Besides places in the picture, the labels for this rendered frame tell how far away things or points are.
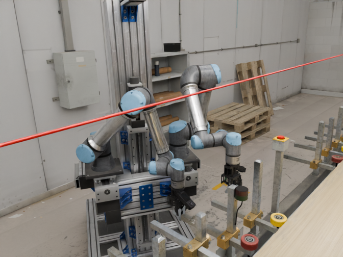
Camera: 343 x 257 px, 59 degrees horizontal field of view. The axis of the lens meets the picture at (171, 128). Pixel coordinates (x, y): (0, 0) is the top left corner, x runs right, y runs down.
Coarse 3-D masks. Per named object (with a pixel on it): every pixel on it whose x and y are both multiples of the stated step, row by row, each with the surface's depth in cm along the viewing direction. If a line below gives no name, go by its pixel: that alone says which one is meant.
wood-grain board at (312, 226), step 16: (336, 176) 197; (320, 192) 179; (336, 192) 178; (304, 208) 164; (320, 208) 163; (336, 208) 163; (288, 224) 151; (304, 224) 150; (320, 224) 150; (336, 224) 149; (272, 240) 140; (288, 240) 139; (304, 240) 139; (320, 240) 139; (336, 240) 138; (256, 256) 130; (272, 256) 130; (288, 256) 130; (304, 256) 129; (320, 256) 129; (336, 256) 129
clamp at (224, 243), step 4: (236, 228) 154; (224, 232) 151; (228, 232) 151; (236, 232) 151; (220, 236) 148; (228, 236) 148; (232, 236) 149; (236, 236) 152; (220, 240) 146; (224, 240) 145; (228, 240) 146; (220, 244) 147; (224, 244) 145; (228, 244) 147; (224, 248) 146
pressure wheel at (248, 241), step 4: (244, 236) 142; (248, 236) 142; (252, 236) 142; (244, 240) 139; (248, 240) 140; (252, 240) 140; (256, 240) 139; (244, 244) 138; (248, 244) 137; (252, 244) 137; (256, 244) 137; (244, 248) 139; (248, 248) 137; (252, 248) 137; (256, 248) 138; (248, 256) 143
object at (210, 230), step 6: (186, 216) 167; (186, 222) 166; (210, 228) 156; (210, 234) 155; (216, 234) 152; (234, 240) 147; (234, 246) 146; (240, 246) 143; (246, 252) 142; (252, 252) 141
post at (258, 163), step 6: (258, 162) 159; (258, 168) 160; (258, 174) 160; (258, 180) 161; (258, 186) 162; (258, 192) 163; (252, 198) 167; (258, 198) 165; (252, 204) 168; (258, 204) 167; (252, 210) 169; (258, 210) 168; (252, 228) 172; (258, 228) 173
